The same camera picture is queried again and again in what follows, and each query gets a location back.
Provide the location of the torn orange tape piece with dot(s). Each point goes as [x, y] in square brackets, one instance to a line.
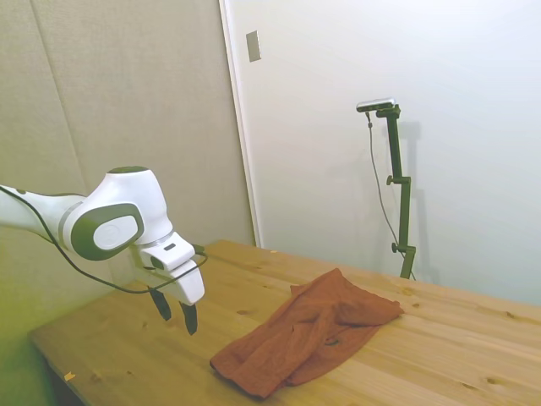
[69, 375]

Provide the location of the grey wall plate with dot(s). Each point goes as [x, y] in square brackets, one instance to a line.
[253, 46]

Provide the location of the rust orange shorts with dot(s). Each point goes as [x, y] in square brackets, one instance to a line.
[304, 338]

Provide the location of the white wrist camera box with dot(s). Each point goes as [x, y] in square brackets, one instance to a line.
[177, 254]

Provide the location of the white door trim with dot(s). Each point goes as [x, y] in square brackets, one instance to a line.
[241, 127]

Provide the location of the silver camera on stand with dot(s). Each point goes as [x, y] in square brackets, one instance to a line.
[376, 104]

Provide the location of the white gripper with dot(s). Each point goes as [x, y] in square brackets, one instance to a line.
[190, 287]

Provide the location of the dark green camera stand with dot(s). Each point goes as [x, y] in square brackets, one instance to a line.
[403, 211]

